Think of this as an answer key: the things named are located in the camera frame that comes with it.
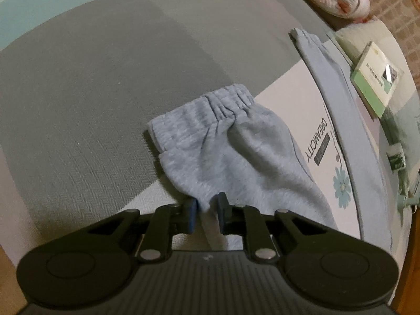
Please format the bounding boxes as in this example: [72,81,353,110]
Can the patchwork floral bed sheet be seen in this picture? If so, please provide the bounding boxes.
[1,0,411,264]

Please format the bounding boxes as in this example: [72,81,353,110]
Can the patchwork pillow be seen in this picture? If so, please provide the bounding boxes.
[334,19,419,196]

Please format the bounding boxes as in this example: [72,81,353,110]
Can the green handheld fan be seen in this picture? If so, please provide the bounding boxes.
[397,182,419,213]

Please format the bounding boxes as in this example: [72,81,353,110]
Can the green white book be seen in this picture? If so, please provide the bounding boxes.
[350,41,404,119]

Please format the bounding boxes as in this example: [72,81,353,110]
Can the grey sweatpants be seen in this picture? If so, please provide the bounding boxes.
[148,29,393,251]

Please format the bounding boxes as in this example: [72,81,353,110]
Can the small green tissue pack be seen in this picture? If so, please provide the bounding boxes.
[387,143,407,171]

